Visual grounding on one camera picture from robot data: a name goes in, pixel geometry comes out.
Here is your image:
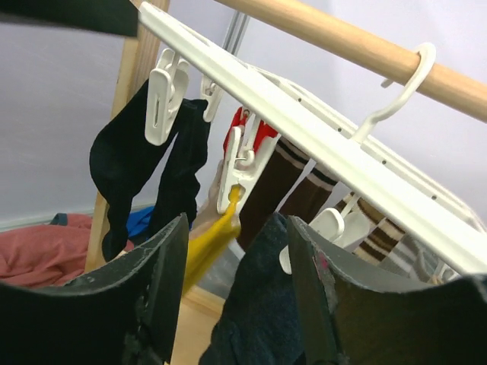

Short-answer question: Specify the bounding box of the red-brown cloth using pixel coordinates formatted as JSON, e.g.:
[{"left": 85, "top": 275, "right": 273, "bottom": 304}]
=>
[{"left": 0, "top": 212, "right": 134, "bottom": 288}]

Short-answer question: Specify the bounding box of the white plastic clip hanger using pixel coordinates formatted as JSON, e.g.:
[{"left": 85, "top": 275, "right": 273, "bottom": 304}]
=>
[{"left": 139, "top": 2, "right": 486, "bottom": 275}]

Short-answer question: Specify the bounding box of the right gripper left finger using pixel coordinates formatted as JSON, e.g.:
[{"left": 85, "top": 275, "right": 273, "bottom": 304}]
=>
[{"left": 1, "top": 214, "right": 189, "bottom": 364}]

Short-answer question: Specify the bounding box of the red white hanging sock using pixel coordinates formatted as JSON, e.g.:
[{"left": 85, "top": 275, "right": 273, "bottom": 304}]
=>
[{"left": 223, "top": 106, "right": 278, "bottom": 156}]

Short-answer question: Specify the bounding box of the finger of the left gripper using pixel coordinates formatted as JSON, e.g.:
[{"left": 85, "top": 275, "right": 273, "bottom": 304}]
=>
[{"left": 1, "top": 0, "right": 138, "bottom": 37}]

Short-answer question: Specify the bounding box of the grey striped hanging sock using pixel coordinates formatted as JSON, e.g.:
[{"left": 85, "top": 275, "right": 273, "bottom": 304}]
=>
[{"left": 379, "top": 235, "right": 440, "bottom": 283}]

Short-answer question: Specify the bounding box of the blue cloth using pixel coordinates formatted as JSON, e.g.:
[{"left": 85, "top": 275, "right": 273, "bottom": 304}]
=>
[{"left": 126, "top": 205, "right": 154, "bottom": 245}]

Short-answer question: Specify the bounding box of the wooden hanger stand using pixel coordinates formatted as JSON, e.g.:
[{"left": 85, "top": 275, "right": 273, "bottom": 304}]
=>
[{"left": 84, "top": 0, "right": 487, "bottom": 365}]

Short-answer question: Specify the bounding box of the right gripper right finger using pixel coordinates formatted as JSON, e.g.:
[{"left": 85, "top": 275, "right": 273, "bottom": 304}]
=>
[{"left": 287, "top": 217, "right": 486, "bottom": 364}]

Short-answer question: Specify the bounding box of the navy patterned sock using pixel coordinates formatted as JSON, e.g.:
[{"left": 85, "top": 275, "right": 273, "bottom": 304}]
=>
[{"left": 199, "top": 213, "right": 304, "bottom": 364}]

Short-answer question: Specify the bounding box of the brown striped hanging sock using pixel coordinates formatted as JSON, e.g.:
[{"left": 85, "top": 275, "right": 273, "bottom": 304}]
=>
[{"left": 237, "top": 137, "right": 406, "bottom": 265}]

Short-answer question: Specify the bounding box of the black hanging sock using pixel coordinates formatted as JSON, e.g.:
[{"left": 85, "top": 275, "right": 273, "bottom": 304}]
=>
[{"left": 89, "top": 84, "right": 210, "bottom": 261}]

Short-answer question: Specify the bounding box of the yellow sock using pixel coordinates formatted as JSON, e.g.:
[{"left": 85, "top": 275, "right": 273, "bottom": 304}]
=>
[{"left": 182, "top": 186, "right": 241, "bottom": 297}]

